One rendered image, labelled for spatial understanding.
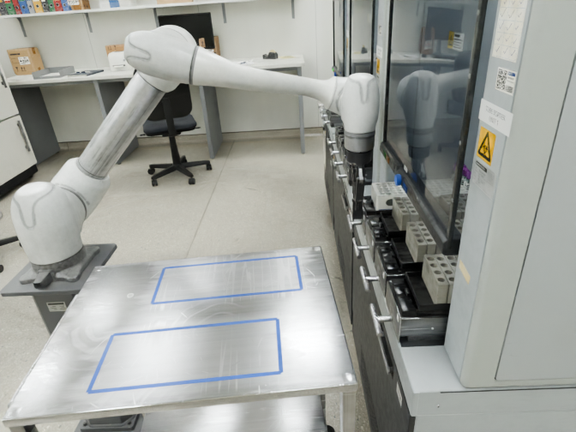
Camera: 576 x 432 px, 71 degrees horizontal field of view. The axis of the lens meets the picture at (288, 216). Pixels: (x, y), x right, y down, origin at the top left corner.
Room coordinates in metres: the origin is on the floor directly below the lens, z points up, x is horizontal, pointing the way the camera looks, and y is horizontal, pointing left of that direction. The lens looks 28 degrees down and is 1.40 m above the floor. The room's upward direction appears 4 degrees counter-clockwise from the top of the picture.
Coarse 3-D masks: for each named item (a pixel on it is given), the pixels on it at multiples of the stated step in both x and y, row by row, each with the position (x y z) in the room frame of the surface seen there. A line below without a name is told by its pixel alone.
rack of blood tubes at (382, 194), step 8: (376, 184) 1.21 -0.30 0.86; (384, 184) 1.21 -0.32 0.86; (392, 184) 1.19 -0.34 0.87; (376, 192) 1.14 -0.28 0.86; (384, 192) 1.14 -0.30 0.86; (392, 192) 1.13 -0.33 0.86; (400, 192) 1.13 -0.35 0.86; (464, 192) 1.11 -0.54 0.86; (376, 200) 1.12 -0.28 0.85; (384, 200) 1.11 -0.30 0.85; (392, 200) 1.19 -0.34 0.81; (376, 208) 1.12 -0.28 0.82; (384, 208) 1.11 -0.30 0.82; (392, 208) 1.11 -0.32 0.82
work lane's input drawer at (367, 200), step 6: (366, 198) 1.20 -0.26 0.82; (366, 204) 1.16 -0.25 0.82; (372, 204) 1.16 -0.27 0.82; (366, 210) 1.12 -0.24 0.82; (372, 210) 1.11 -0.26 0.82; (378, 210) 1.11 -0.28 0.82; (384, 210) 1.11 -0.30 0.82; (390, 210) 1.11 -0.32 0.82; (348, 216) 1.20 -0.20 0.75; (366, 216) 1.10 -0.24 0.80; (372, 216) 1.10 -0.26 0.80; (378, 216) 1.10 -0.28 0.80; (348, 222) 1.17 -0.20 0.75; (354, 222) 1.16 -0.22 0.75; (360, 222) 1.16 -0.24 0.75
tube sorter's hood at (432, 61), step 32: (416, 0) 0.99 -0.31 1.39; (448, 0) 0.78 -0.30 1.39; (480, 0) 0.64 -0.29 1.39; (416, 32) 0.97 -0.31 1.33; (448, 32) 0.76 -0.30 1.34; (480, 32) 0.63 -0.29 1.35; (416, 64) 0.95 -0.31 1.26; (448, 64) 0.74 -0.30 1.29; (416, 96) 0.93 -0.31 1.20; (448, 96) 0.73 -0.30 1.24; (384, 128) 1.22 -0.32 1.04; (416, 128) 0.91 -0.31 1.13; (448, 128) 0.71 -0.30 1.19; (416, 160) 0.88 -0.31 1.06; (448, 160) 0.69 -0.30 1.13; (416, 192) 0.85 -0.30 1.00; (448, 192) 0.67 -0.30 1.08; (448, 224) 0.64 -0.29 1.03
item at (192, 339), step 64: (256, 256) 0.89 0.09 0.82; (320, 256) 0.87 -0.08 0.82; (64, 320) 0.70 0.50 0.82; (128, 320) 0.68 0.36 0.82; (192, 320) 0.67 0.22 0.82; (256, 320) 0.65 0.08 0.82; (320, 320) 0.64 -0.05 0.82; (64, 384) 0.52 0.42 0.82; (128, 384) 0.51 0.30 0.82; (192, 384) 0.50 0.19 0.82; (256, 384) 0.49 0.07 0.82; (320, 384) 0.48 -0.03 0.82
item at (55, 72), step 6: (66, 66) 4.47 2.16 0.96; (72, 66) 4.45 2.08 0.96; (36, 72) 4.20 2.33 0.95; (42, 72) 4.31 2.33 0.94; (48, 72) 4.43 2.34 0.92; (54, 72) 4.47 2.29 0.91; (60, 72) 4.15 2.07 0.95; (66, 72) 4.27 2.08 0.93; (72, 72) 4.41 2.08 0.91; (36, 78) 4.12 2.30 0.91; (42, 78) 4.12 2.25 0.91; (48, 78) 4.12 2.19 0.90
